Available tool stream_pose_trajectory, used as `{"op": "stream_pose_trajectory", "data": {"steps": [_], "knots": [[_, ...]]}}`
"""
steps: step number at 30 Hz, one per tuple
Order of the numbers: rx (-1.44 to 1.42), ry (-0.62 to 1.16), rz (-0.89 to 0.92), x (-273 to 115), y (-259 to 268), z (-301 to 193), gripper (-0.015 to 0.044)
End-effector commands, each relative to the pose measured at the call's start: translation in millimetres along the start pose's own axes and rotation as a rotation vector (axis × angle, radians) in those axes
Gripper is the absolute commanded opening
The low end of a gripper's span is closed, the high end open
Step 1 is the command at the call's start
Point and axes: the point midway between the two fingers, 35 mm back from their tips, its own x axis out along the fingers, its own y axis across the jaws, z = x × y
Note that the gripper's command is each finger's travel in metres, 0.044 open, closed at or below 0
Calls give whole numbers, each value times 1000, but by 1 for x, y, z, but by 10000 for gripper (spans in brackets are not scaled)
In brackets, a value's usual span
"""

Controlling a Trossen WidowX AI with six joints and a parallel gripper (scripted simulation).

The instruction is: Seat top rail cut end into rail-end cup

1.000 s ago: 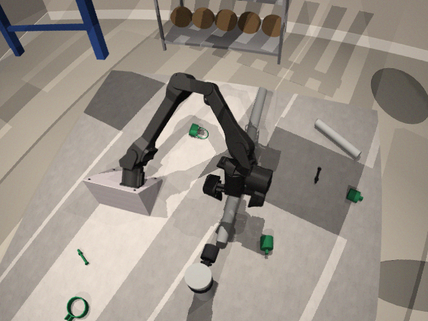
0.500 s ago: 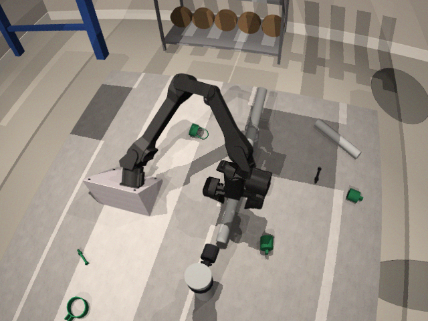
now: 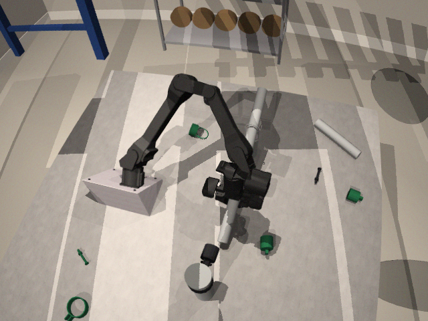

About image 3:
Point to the grey cylinder with light round cap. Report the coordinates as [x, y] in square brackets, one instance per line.
[198, 276]

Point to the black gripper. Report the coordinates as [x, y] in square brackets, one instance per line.
[223, 194]

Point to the black bolt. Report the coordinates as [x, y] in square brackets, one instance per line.
[316, 178]

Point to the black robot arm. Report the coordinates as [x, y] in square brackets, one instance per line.
[242, 170]

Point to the white cylinder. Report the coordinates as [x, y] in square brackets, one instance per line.
[344, 143]

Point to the long white pipe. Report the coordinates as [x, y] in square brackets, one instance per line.
[232, 205]

